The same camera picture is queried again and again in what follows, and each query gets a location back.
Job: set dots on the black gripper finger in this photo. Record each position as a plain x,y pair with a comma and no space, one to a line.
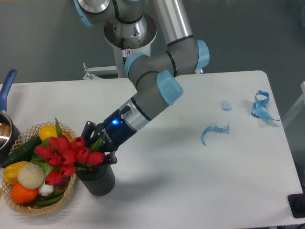
109,159
88,133

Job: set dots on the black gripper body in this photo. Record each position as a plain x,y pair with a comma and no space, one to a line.
116,131

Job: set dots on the red tulip bouquet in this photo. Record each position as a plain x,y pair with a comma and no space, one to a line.
71,155

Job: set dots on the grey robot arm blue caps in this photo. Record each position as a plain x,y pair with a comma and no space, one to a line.
154,77

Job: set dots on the dark grey ribbed vase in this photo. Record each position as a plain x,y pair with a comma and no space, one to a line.
100,181

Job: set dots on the yellow squash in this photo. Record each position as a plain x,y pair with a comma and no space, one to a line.
47,131

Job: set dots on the woven wicker basket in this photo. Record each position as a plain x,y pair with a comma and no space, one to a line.
30,208

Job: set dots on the green cucumber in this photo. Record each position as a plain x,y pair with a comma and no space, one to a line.
22,153

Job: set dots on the green bok choy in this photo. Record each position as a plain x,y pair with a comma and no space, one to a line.
39,156

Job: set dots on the green bean pods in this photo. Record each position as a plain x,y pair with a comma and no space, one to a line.
50,199

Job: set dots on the yellow bell pepper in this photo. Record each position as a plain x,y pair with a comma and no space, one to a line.
10,173

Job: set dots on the orange fruit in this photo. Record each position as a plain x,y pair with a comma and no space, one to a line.
22,195

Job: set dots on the curved blue tape strip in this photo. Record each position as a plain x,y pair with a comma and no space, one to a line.
214,128

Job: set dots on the small pale blue cap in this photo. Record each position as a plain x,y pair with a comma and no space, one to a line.
226,105

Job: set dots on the tangled blue tape strips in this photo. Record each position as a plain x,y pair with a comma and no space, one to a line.
259,109

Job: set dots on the black device at table corner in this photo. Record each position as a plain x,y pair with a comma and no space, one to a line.
297,205

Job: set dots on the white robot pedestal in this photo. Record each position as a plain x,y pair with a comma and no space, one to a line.
129,41

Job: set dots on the blue handled saucepan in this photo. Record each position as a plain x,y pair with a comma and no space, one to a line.
9,133

